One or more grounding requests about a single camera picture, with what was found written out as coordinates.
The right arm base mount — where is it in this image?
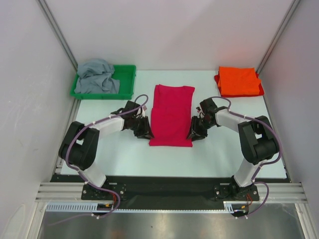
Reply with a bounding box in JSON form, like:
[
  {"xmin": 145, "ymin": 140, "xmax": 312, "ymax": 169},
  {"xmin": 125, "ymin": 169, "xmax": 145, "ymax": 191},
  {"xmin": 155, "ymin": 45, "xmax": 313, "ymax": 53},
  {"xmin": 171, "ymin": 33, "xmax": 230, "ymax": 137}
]
[{"xmin": 213, "ymin": 183, "xmax": 260, "ymax": 201}]

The aluminium front extrusion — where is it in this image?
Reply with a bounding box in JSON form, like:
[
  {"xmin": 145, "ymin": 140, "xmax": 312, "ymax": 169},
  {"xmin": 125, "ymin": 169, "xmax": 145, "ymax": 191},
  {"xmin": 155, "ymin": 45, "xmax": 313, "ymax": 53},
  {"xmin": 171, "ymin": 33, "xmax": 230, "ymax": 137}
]
[{"xmin": 36, "ymin": 182, "xmax": 308, "ymax": 204}]

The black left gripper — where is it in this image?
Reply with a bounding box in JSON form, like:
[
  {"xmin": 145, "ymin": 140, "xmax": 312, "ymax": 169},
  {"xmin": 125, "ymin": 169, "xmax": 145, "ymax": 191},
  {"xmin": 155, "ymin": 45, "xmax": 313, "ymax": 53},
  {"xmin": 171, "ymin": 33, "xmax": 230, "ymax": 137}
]
[{"xmin": 130, "ymin": 116, "xmax": 154, "ymax": 140}]

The crimson red t shirt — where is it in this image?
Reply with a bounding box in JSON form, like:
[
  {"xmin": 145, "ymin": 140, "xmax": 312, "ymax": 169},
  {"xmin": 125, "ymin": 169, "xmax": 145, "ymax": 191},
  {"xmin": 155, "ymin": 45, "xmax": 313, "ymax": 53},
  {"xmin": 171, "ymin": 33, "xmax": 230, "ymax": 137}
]
[{"xmin": 149, "ymin": 85, "xmax": 195, "ymax": 147}]

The crumpled grey t shirt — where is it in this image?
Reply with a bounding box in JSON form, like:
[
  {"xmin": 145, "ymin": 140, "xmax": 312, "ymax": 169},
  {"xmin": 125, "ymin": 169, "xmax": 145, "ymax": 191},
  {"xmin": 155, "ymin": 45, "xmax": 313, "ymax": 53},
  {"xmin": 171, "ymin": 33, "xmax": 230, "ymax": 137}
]
[{"xmin": 74, "ymin": 58, "xmax": 120, "ymax": 94}]

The white slotted cable duct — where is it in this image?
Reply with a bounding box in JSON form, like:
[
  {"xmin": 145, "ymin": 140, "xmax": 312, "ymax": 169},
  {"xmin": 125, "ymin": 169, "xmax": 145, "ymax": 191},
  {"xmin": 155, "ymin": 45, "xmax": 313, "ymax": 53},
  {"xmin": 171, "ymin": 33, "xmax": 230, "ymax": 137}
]
[{"xmin": 46, "ymin": 201, "xmax": 247, "ymax": 214}]

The aluminium frame post right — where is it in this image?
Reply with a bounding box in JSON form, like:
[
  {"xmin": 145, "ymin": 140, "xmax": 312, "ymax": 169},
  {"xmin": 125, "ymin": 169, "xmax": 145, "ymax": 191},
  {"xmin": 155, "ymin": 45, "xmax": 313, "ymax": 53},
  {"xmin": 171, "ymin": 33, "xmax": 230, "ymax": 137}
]
[{"xmin": 257, "ymin": 0, "xmax": 302, "ymax": 74}]

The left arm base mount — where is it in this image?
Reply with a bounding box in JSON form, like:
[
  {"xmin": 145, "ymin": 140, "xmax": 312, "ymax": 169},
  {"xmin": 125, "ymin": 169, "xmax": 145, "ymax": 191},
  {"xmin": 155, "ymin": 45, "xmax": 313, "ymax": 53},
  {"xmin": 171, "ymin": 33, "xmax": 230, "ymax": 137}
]
[{"xmin": 81, "ymin": 183, "xmax": 126, "ymax": 201}]

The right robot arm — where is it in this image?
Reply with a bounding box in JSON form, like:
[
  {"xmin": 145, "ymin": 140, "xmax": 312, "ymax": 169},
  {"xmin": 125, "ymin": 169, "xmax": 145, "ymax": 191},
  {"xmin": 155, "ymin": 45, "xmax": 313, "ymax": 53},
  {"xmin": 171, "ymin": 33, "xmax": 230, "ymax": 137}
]
[{"xmin": 187, "ymin": 107, "xmax": 282, "ymax": 200}]

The green plastic bin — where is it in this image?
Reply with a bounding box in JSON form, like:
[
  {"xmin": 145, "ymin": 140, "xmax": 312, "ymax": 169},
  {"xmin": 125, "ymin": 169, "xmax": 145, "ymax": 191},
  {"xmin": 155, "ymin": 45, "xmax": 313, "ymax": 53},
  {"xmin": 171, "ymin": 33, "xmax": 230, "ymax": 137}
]
[{"xmin": 70, "ymin": 65, "xmax": 136, "ymax": 100}]

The aluminium frame post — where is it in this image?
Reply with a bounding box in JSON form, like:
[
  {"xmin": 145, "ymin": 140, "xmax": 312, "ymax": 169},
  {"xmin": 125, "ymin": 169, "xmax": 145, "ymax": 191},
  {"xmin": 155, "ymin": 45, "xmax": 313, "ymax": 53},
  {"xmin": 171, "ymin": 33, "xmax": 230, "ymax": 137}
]
[
  {"xmin": 257, "ymin": 0, "xmax": 302, "ymax": 74},
  {"xmin": 36, "ymin": 0, "xmax": 78, "ymax": 70}
]

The aluminium frame post left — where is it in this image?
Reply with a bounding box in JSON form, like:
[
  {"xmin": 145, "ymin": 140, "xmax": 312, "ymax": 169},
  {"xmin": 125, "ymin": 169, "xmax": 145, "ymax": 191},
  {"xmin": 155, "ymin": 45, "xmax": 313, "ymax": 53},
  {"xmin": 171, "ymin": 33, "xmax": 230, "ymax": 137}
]
[{"xmin": 36, "ymin": 0, "xmax": 78, "ymax": 70}]

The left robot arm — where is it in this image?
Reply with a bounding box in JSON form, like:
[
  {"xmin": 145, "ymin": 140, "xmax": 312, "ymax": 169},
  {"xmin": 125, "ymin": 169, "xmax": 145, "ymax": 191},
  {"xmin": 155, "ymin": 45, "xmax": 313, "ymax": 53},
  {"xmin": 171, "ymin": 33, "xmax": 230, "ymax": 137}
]
[{"xmin": 58, "ymin": 117, "xmax": 154, "ymax": 199}]

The folded orange t shirt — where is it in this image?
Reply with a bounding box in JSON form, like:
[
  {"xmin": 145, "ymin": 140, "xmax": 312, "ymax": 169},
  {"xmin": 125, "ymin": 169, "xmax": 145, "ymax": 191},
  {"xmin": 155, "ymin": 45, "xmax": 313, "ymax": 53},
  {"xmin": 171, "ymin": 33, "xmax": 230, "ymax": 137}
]
[{"xmin": 214, "ymin": 66, "xmax": 264, "ymax": 98}]

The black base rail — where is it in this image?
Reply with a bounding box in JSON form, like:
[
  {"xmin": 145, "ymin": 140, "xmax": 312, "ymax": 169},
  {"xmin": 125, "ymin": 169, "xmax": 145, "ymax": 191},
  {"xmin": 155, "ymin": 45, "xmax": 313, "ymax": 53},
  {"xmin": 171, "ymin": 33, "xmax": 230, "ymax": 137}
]
[{"xmin": 49, "ymin": 175, "xmax": 292, "ymax": 211}]

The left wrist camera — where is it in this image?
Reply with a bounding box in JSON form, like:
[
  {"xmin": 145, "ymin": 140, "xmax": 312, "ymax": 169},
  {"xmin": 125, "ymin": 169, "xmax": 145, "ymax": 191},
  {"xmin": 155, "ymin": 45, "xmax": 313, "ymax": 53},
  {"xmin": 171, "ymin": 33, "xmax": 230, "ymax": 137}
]
[{"xmin": 111, "ymin": 101, "xmax": 145, "ymax": 120}]

